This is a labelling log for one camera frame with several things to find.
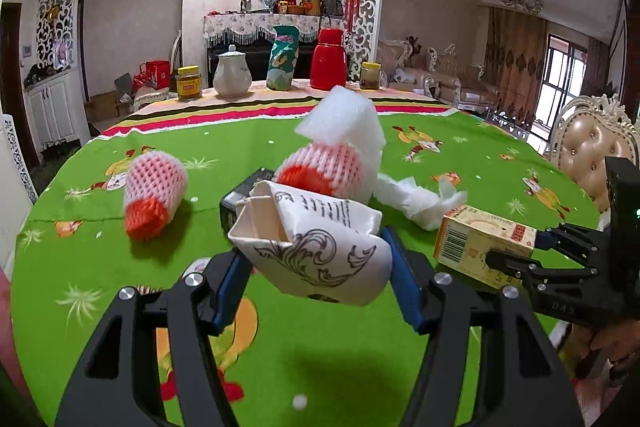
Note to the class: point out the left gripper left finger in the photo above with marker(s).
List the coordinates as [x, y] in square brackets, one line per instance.
[116, 381]

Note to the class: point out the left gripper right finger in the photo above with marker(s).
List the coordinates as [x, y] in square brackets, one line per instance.
[521, 381]

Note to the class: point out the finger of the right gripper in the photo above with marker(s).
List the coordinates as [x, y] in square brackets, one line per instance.
[580, 244]
[559, 293]

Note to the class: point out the yellow cardboard box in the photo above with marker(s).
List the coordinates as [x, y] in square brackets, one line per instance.
[467, 234]

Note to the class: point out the white printed paper bag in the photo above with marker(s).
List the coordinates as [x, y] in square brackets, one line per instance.
[313, 246]

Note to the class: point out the large pink foam fruit net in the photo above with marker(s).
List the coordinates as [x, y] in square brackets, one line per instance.
[333, 170]

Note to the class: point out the small pink foam fruit net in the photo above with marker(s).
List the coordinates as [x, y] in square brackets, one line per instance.
[156, 184]

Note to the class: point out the black carton box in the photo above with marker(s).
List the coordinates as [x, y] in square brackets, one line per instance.
[229, 205]

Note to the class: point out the white square foam block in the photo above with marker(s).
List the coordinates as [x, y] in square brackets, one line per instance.
[348, 117]

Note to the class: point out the pink trash bag bin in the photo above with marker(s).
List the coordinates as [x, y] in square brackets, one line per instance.
[8, 353]

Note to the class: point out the person right hand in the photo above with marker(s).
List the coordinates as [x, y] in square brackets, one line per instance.
[621, 341]

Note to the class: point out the beige tufted chair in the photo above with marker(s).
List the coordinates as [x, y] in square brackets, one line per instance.
[587, 130]

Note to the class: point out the green cartoon tablecloth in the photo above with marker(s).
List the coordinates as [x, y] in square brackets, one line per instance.
[312, 361]

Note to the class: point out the small glass jar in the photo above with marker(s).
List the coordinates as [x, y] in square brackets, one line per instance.
[370, 74]

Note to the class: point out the red thermos jug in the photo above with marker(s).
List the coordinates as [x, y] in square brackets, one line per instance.
[329, 61]

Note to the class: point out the white cabinet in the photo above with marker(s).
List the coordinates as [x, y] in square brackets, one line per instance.
[56, 110]

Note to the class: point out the green snack bag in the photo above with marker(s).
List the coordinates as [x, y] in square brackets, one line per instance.
[283, 58]

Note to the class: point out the yellow lidded jar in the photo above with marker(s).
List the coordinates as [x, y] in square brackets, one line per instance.
[189, 83]

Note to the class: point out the white ceramic teapot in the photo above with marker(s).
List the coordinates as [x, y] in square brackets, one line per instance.
[232, 78]

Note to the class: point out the lace covered piano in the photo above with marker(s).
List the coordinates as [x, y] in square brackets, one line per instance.
[253, 34]

